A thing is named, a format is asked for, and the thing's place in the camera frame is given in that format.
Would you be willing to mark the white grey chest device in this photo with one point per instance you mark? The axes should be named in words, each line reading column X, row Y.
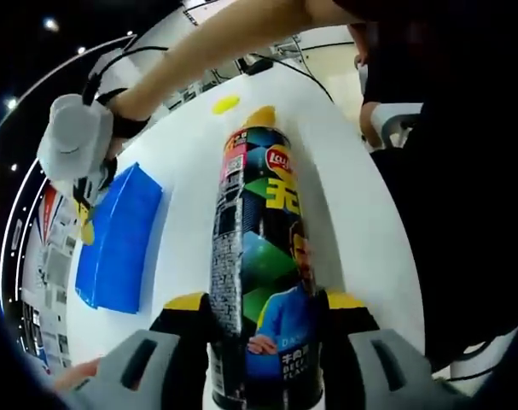
column 388, row 121

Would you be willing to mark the person's left hand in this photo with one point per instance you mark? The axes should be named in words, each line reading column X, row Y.
column 77, row 376

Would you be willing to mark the blue plastic box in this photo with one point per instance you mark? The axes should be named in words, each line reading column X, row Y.
column 118, row 239

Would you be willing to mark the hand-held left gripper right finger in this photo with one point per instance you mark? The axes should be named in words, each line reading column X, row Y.
column 369, row 371

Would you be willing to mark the striped wall poster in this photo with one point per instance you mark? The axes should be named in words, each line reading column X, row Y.
column 47, row 213

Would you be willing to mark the patterned chip container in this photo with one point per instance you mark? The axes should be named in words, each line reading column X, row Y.
column 258, row 239

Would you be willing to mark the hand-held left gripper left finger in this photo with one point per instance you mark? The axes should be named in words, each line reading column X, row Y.
column 156, row 367

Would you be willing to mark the small black device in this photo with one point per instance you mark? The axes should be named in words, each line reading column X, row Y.
column 257, row 67

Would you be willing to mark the yellow chip container lid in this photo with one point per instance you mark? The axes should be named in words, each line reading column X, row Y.
column 226, row 105

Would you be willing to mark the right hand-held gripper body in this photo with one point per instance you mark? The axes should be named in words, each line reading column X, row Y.
column 75, row 136

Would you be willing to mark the person's dark-clothed torso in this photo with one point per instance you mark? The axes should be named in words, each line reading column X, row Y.
column 463, row 192

